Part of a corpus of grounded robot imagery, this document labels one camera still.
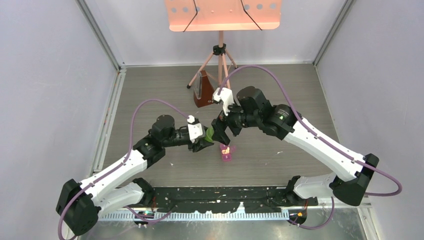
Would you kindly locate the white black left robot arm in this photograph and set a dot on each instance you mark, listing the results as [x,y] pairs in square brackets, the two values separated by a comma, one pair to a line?
[82,204]

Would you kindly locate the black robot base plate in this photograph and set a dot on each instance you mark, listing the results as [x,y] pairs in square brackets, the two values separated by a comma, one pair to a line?
[220,200]

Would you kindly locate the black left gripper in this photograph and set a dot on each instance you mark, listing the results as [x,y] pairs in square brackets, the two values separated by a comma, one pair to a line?
[196,145]

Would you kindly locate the white pills in organizer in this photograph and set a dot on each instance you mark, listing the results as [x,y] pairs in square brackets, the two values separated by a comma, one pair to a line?
[226,151]

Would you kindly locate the pink music stand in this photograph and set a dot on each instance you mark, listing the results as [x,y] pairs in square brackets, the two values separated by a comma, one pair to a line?
[222,16]

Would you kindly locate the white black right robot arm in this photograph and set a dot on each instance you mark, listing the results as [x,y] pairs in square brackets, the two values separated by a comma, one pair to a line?
[348,180]

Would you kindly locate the brown wooden metronome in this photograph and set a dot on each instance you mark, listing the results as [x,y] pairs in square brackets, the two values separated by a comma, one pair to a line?
[203,90]

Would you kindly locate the green pill bottle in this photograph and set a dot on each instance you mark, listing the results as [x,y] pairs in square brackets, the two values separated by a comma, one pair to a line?
[209,133]

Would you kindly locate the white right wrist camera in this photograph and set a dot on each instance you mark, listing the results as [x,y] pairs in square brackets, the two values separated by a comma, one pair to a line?
[225,97]

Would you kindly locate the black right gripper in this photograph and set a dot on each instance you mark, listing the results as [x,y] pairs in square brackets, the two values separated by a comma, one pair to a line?
[219,134]

